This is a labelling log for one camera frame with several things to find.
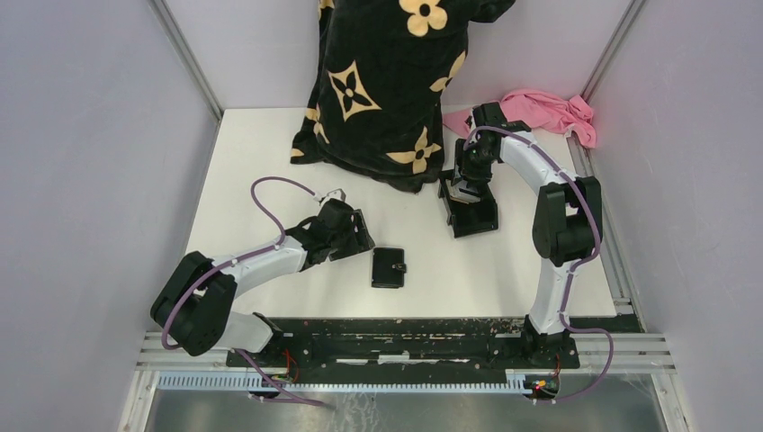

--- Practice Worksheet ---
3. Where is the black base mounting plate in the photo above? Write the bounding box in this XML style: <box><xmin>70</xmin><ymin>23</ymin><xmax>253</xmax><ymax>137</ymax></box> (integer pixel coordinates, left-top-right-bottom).
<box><xmin>251</xmin><ymin>318</ymin><xmax>580</xmax><ymax>384</ymax></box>

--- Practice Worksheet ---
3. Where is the stack of cards in bin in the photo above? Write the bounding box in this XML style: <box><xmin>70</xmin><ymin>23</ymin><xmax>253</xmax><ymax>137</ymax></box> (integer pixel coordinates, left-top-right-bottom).
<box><xmin>446</xmin><ymin>181</ymin><xmax>481</xmax><ymax>204</ymax></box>

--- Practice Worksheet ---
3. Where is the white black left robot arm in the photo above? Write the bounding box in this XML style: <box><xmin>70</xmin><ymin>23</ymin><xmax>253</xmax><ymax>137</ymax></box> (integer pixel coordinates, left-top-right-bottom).
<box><xmin>149</xmin><ymin>198</ymin><xmax>374</xmax><ymax>366</ymax></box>

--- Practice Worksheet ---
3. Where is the black leather card holder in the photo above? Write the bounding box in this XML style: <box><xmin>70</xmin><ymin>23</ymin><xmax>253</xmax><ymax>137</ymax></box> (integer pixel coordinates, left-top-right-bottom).
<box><xmin>371</xmin><ymin>247</ymin><xmax>408</xmax><ymax>289</ymax></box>

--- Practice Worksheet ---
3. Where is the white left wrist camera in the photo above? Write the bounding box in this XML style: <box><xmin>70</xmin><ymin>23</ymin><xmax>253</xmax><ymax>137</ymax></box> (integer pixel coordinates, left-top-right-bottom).
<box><xmin>317</xmin><ymin>188</ymin><xmax>346</xmax><ymax>205</ymax></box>

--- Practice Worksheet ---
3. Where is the white slotted cable duct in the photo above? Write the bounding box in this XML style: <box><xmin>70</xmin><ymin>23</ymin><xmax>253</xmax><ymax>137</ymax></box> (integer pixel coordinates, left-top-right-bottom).
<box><xmin>157</xmin><ymin>370</ymin><xmax>531</xmax><ymax>396</ymax></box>

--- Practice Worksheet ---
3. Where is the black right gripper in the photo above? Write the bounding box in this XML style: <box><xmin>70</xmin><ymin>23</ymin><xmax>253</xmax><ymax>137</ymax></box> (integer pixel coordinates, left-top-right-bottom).
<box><xmin>451</xmin><ymin>138</ymin><xmax>497</xmax><ymax>188</ymax></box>

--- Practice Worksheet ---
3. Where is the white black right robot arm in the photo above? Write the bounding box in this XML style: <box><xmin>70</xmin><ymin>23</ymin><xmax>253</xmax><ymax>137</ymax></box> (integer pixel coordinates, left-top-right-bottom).
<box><xmin>439</xmin><ymin>103</ymin><xmax>603</xmax><ymax>367</ymax></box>

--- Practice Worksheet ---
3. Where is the black floral blanket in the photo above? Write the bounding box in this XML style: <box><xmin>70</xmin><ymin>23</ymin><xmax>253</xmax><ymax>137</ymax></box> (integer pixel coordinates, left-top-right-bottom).
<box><xmin>291</xmin><ymin>0</ymin><xmax>511</xmax><ymax>194</ymax></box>

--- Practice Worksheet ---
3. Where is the pink cloth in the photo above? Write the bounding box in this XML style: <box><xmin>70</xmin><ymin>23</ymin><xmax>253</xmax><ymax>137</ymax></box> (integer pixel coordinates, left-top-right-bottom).
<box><xmin>442</xmin><ymin>87</ymin><xmax>597</xmax><ymax>150</ymax></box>

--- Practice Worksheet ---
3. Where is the black plastic bin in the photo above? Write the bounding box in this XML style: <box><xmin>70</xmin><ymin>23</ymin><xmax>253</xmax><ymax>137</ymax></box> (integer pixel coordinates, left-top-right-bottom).
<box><xmin>438</xmin><ymin>170</ymin><xmax>499</xmax><ymax>239</ymax></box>

